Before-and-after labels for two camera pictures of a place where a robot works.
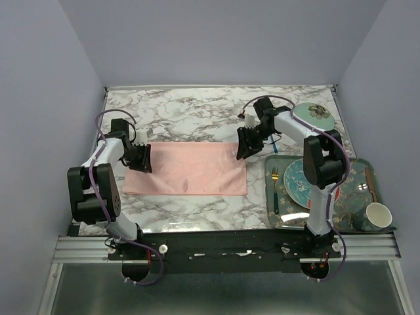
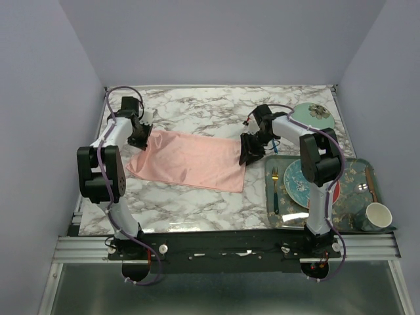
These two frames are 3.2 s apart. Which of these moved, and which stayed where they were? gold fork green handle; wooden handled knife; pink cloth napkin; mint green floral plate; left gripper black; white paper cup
Moved: left gripper black; pink cloth napkin
Stayed: gold fork green handle; white paper cup; wooden handled knife; mint green floral plate
